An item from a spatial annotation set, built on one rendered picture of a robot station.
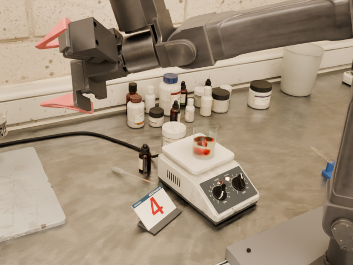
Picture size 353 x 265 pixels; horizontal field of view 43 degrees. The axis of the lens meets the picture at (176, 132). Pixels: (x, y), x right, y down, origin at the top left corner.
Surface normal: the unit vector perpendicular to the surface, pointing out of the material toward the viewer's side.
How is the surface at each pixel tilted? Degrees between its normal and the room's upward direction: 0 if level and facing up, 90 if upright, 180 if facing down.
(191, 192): 90
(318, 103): 0
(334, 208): 92
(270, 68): 90
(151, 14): 92
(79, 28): 55
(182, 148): 0
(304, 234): 5
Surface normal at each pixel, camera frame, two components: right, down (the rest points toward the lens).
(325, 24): -0.47, 0.55
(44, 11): 0.47, 0.46
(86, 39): -0.27, -0.13
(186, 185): -0.78, 0.28
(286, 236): -0.03, -0.86
